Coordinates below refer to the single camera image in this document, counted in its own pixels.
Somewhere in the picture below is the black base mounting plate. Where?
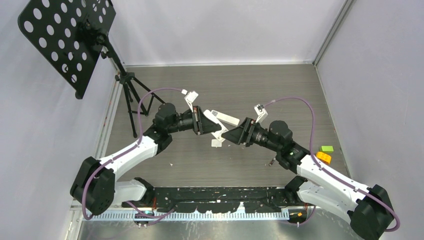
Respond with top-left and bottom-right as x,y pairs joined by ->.
130,186 -> 313,214

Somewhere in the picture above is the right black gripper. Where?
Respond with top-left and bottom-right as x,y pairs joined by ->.
221,117 -> 281,153

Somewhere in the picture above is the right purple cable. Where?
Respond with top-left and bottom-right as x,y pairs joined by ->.
264,96 -> 401,233

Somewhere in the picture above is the small white battery cover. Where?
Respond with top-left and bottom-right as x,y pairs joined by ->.
211,139 -> 222,148

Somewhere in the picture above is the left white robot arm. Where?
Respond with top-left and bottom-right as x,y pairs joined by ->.
70,103 -> 223,216

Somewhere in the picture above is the long white remote control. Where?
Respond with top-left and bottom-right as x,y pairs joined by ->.
211,110 -> 240,127

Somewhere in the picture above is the black perforated music stand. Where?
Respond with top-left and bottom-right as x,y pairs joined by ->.
17,0 -> 150,138

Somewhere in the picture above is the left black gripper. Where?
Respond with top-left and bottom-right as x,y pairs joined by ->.
167,105 -> 221,135

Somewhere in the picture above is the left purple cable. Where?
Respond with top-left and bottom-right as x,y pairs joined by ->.
81,87 -> 185,228

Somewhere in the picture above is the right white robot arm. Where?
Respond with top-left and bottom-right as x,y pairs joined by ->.
222,118 -> 395,240

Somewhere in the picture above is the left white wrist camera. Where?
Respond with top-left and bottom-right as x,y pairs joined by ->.
181,89 -> 199,112

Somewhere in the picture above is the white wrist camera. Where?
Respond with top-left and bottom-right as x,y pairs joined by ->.
254,104 -> 268,124
181,89 -> 199,112

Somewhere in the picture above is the purple cable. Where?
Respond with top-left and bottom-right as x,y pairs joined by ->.
81,87 -> 185,228
264,96 -> 401,233

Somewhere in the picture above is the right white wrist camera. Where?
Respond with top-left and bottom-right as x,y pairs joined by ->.
254,104 -> 268,124

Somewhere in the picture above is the green block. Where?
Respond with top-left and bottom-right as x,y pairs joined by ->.
320,145 -> 334,154

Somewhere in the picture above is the orange block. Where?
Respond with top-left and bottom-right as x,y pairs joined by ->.
315,151 -> 332,165

